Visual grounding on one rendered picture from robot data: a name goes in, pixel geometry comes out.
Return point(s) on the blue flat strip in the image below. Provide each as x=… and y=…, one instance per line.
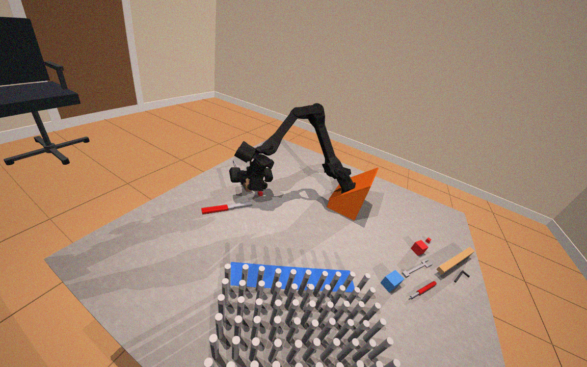
x=269, y=273

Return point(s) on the red-handled screwdriver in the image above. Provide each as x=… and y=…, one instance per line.
x=423, y=289

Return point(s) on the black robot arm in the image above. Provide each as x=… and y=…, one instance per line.
x=316, y=116

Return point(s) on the blue cube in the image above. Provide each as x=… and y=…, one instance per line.
x=392, y=280

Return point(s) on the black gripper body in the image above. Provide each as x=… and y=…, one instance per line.
x=237, y=176

